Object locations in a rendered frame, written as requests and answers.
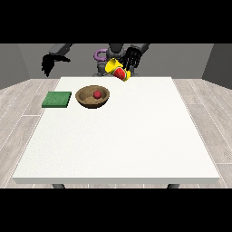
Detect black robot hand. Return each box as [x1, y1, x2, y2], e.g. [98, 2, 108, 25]
[122, 45, 143, 73]
[41, 53, 72, 78]

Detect yellow cup with melon print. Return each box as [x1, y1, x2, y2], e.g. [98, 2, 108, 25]
[104, 57, 132, 82]

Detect green square pad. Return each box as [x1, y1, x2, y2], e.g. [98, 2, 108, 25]
[41, 91, 73, 109]

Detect brown wooden bowl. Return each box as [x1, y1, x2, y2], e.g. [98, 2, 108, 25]
[74, 84, 111, 110]

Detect grey robot trunk purple rings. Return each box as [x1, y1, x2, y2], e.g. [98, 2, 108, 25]
[92, 43, 140, 78]

